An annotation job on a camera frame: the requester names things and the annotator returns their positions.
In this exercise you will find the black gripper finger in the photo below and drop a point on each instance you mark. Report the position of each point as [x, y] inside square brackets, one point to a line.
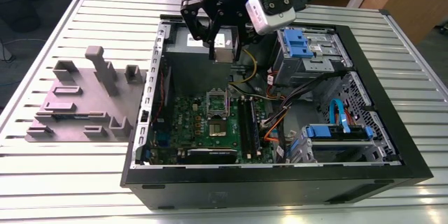
[193, 14]
[238, 40]

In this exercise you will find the silver CPU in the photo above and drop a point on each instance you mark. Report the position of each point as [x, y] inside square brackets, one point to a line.
[225, 56]

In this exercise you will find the CPU socket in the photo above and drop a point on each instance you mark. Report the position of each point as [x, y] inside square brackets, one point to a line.
[219, 128]

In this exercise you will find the blue drive bay latch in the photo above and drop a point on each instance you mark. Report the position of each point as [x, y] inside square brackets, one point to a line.
[295, 37]
[302, 51]

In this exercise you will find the grey power supply unit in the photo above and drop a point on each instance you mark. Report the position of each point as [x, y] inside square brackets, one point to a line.
[189, 72]

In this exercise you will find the silver drive cage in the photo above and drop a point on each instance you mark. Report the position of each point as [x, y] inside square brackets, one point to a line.
[315, 72]

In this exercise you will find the black RAM slot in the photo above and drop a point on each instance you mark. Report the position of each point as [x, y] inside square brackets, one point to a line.
[257, 127]
[246, 127]

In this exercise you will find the green motherboard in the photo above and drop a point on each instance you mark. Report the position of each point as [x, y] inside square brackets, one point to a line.
[189, 119]

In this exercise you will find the hard disk in blue carrier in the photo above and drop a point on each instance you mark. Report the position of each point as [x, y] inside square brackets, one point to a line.
[321, 132]

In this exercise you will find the grey parts rack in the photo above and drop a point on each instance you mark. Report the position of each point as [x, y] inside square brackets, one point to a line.
[87, 95]

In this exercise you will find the empty blue disk carrier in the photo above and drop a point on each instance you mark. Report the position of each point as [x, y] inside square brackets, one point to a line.
[293, 148]

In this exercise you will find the black graphics card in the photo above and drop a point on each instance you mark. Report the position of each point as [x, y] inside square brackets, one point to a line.
[210, 154]

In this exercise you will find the black office chair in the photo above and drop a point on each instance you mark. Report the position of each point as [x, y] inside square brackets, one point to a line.
[25, 16]

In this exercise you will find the silver disk bay cage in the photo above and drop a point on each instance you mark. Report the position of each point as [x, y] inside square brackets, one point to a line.
[350, 144]

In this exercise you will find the wooden cabinet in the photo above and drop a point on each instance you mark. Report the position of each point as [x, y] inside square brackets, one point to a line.
[413, 3]

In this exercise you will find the RAM stick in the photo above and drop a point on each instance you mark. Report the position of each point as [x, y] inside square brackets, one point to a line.
[71, 116]

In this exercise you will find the black PC case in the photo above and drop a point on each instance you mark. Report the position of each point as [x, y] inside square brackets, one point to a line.
[245, 182]

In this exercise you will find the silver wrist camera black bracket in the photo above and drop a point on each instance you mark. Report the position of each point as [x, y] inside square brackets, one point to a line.
[270, 19]

